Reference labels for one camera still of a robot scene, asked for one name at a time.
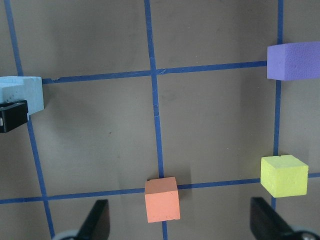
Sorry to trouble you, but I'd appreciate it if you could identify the purple block right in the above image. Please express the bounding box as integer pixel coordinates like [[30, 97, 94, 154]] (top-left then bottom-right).
[[267, 41, 320, 81]]

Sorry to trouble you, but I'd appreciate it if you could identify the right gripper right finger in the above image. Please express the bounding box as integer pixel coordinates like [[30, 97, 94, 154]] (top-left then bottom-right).
[[249, 196, 320, 240]]

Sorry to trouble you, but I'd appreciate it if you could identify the orange block bottom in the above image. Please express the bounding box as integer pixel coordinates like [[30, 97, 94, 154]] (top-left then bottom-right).
[[144, 177, 181, 223]]

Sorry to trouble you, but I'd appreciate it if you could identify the yellow foam block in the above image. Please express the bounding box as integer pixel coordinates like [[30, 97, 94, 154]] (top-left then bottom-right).
[[260, 155, 309, 198]]

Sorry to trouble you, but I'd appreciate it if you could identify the light blue block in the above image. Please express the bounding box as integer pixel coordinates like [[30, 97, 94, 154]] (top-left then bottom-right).
[[0, 76, 45, 118]]

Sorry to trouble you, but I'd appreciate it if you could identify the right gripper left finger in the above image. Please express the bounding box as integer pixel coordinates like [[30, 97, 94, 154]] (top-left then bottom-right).
[[53, 199, 111, 240]]

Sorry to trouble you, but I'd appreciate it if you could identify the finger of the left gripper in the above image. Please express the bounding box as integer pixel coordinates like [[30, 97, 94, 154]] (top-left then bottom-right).
[[0, 100, 29, 133]]

